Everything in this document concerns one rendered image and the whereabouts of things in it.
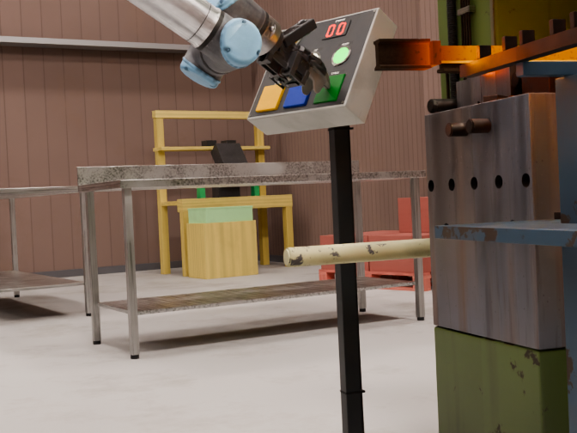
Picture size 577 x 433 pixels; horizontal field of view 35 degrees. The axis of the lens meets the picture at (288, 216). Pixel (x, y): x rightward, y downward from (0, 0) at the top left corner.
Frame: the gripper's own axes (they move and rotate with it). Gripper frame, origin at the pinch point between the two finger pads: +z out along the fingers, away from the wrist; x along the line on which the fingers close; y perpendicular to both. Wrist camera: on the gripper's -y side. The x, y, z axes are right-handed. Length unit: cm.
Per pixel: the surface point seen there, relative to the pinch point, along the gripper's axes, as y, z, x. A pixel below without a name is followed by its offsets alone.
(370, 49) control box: -10.5, 3.5, 7.1
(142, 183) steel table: -37, 97, -221
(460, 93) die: 5.4, 4.3, 36.9
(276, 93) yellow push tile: 0.1, 0.9, -17.7
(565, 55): 20, -20, 76
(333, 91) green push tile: 2.1, 1.2, 2.2
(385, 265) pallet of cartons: -125, 385, -311
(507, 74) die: 8, -3, 53
